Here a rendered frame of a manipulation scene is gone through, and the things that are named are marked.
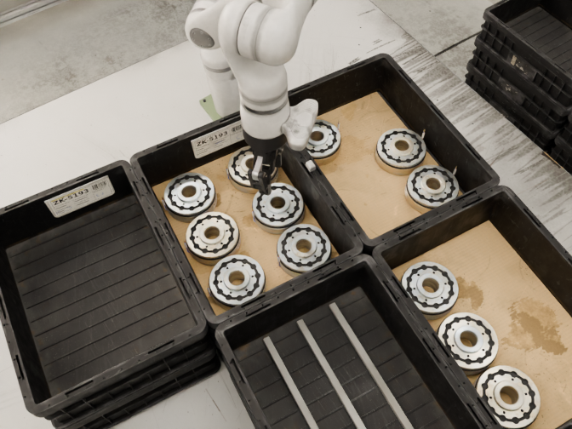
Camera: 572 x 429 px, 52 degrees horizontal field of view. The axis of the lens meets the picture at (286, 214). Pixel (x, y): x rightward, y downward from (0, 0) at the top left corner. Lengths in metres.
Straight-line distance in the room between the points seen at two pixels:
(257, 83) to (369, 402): 0.56
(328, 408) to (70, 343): 0.47
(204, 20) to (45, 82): 1.65
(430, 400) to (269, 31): 0.65
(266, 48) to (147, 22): 2.22
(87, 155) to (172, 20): 1.51
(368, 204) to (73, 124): 0.80
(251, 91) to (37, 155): 0.85
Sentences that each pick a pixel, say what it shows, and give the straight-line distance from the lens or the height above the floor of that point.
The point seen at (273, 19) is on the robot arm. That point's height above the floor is 1.35.
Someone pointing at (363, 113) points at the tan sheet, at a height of 0.83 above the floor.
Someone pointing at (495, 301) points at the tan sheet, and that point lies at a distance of 1.15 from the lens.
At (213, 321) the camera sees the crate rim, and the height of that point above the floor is 0.93.
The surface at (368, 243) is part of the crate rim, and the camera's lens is 1.04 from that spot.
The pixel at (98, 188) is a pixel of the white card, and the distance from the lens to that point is 1.20.
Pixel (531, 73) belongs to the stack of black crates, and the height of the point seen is 0.51.
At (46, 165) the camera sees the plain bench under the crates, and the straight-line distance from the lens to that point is 1.54.
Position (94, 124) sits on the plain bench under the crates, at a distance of 1.58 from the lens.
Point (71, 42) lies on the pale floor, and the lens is 2.95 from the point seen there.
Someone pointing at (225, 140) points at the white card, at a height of 0.88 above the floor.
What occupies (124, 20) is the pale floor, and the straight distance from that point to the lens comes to 2.99.
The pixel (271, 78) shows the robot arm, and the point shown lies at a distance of 0.82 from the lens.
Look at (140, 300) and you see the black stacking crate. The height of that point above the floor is 0.83.
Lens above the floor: 1.83
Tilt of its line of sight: 58 degrees down
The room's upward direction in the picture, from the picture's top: 2 degrees counter-clockwise
